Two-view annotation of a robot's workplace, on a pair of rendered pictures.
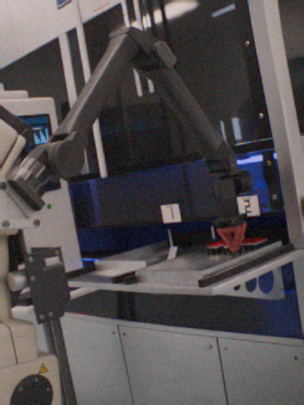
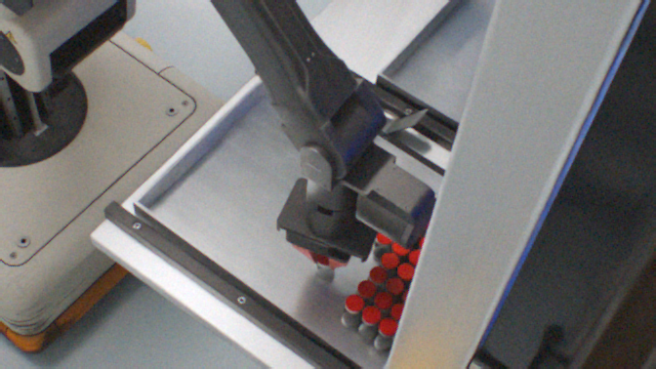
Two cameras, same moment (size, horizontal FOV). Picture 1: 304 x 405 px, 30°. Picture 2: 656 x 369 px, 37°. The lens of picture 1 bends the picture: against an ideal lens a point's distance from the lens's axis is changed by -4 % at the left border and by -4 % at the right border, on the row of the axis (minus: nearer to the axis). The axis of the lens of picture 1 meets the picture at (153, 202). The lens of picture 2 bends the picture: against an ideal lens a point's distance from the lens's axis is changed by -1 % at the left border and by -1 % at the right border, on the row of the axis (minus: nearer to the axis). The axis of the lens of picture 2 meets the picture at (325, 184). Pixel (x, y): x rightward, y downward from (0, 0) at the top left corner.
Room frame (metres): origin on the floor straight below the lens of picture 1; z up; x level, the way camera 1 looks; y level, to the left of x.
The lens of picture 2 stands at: (1.43, -0.72, 1.90)
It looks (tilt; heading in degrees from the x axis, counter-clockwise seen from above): 57 degrees down; 72
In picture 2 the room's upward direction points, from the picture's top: 7 degrees clockwise
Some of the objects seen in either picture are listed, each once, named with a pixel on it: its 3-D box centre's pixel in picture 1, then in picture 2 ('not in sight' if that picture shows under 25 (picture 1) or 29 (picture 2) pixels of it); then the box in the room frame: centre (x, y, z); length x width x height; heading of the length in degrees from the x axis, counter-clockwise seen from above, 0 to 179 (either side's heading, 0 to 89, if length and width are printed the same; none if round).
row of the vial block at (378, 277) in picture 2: (235, 249); (392, 263); (1.68, -0.21, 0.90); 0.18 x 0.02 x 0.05; 41
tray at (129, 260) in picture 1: (157, 254); (536, 86); (1.94, 0.02, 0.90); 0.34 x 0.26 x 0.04; 132
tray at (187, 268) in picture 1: (211, 261); (316, 215); (1.61, -0.13, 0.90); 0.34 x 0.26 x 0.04; 131
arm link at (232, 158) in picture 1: (231, 174); (376, 174); (1.63, -0.23, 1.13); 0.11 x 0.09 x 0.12; 133
